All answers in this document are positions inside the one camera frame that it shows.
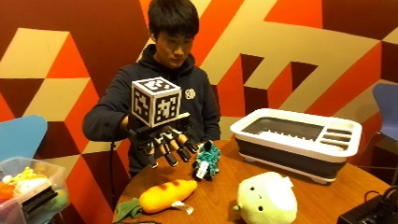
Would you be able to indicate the teal plush toy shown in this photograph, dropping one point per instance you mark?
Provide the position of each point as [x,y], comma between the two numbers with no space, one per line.
[206,160]

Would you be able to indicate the yellow plush with green leaves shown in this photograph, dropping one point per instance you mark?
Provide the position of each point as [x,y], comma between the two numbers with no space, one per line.
[167,194]

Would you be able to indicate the white cube with black markers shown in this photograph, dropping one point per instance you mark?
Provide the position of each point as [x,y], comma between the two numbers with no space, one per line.
[154,102]

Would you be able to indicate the the person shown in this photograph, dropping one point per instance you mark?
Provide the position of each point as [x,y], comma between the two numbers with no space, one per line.
[194,81]

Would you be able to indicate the white and grey dish rack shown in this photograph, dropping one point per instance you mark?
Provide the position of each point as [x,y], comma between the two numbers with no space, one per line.
[290,155]

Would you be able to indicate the clear plastic storage bin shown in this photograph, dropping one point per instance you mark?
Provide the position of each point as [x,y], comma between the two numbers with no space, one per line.
[49,174]

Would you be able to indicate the white round plush toy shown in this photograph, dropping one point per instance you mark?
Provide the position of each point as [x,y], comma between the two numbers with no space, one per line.
[267,200]

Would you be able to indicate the green plush toy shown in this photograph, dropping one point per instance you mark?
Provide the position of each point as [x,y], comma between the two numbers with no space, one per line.
[57,200]

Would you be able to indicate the black box in bin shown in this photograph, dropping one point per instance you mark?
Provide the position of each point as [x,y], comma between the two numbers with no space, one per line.
[38,199]

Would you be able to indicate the yellow toy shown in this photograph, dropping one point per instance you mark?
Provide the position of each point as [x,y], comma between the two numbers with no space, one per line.
[26,174]

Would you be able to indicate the light blue chair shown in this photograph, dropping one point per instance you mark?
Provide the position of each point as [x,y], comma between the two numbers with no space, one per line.
[20,137]

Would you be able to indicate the orange toy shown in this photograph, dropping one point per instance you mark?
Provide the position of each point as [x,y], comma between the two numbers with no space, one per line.
[5,190]

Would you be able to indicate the dark blue chair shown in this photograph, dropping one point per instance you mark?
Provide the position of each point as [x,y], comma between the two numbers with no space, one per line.
[387,105]

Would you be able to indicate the black electronic device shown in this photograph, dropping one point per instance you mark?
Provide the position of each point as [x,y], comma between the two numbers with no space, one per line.
[372,211]

